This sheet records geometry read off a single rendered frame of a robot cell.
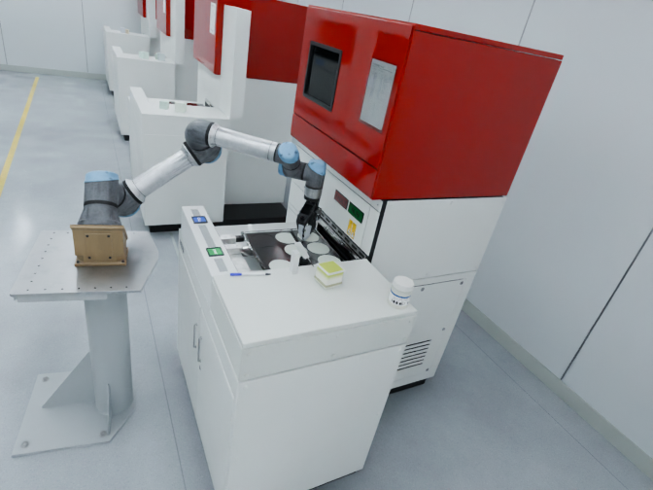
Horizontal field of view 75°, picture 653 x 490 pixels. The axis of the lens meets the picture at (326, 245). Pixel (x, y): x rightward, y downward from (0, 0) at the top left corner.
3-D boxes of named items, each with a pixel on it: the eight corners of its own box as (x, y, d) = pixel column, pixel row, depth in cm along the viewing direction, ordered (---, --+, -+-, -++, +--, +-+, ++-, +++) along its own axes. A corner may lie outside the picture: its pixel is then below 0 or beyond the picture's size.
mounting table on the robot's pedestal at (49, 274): (15, 325, 144) (8, 294, 138) (46, 257, 180) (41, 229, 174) (157, 317, 160) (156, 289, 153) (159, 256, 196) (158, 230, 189)
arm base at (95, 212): (74, 223, 149) (76, 196, 151) (78, 234, 162) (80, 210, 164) (121, 225, 155) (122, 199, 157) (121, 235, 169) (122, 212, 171)
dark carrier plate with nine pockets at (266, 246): (314, 229, 201) (315, 228, 201) (349, 268, 176) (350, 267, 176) (244, 234, 185) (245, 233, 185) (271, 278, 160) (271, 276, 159)
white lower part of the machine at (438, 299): (360, 303, 311) (388, 201, 272) (430, 387, 250) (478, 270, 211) (270, 318, 278) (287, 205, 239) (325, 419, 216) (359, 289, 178)
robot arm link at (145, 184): (89, 192, 169) (204, 118, 174) (109, 203, 183) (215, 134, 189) (103, 215, 166) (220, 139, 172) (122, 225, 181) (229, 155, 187)
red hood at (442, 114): (404, 140, 252) (433, 30, 224) (507, 195, 192) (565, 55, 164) (289, 134, 217) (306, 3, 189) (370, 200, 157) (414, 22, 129)
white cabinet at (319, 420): (282, 338, 263) (301, 222, 225) (360, 480, 191) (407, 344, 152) (174, 360, 233) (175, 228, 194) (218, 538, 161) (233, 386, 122)
